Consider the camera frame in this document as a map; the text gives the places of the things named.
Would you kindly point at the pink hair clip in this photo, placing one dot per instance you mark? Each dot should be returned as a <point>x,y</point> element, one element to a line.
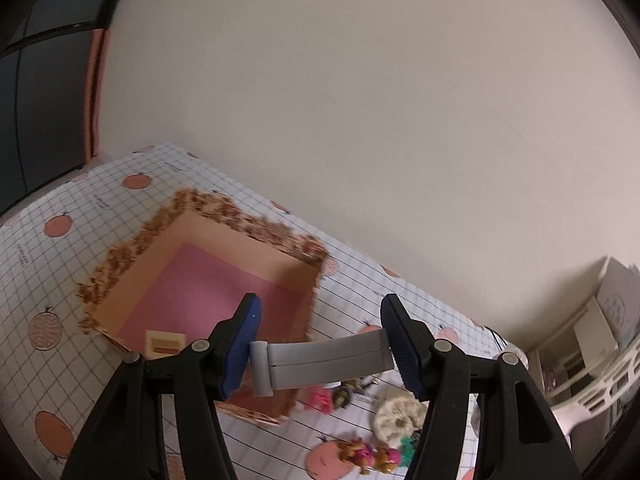
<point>319,400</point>

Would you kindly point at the dark window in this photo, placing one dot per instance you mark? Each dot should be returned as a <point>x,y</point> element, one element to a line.
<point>40,85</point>

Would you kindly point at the black hair clip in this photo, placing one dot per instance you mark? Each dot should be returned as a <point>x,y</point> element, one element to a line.
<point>342,397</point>

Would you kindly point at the fluffy beige scrunchie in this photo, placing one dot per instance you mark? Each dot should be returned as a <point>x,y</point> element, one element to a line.
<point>397,417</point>

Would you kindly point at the white paper box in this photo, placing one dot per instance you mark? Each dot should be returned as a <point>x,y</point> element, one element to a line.
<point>620,300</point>

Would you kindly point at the desktop with pomegranate grid tablecloth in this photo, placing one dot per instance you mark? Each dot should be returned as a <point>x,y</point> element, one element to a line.
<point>50,285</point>

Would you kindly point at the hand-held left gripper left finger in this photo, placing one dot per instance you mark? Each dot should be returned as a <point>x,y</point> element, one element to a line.
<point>241,345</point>

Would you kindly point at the floral cardboard box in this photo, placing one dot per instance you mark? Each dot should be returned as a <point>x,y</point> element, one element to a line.
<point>210,270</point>

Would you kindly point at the grey folding case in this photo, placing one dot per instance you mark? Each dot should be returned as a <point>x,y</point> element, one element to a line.
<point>325,360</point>

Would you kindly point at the beige card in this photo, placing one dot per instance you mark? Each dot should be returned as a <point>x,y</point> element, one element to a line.
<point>165,345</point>

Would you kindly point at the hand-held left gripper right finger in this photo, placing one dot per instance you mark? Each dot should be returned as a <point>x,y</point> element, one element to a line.
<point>400,352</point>

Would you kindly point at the orange-pink trim strip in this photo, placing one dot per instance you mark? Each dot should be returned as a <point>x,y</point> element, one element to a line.
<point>95,95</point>

